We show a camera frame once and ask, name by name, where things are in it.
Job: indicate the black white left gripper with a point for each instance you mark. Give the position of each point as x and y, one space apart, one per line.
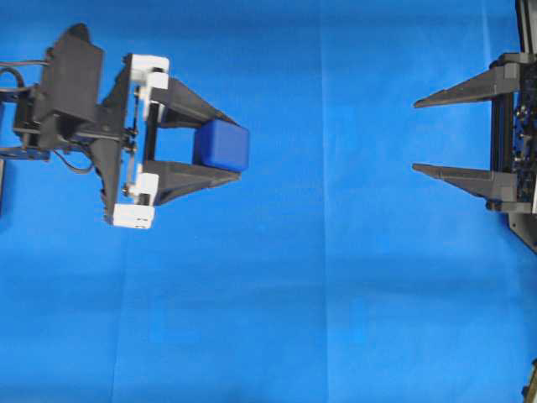
176 106

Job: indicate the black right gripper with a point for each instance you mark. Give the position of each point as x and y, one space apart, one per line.
513 141

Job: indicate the blue block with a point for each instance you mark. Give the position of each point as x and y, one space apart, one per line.
222 145

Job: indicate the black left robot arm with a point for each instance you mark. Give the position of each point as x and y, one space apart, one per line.
60 134

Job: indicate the blue table mat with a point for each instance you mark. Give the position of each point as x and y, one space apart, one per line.
331 272

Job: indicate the black aluminium frame rail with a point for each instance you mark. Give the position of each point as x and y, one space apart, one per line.
526 20

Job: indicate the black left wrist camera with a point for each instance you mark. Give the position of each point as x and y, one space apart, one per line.
70 81

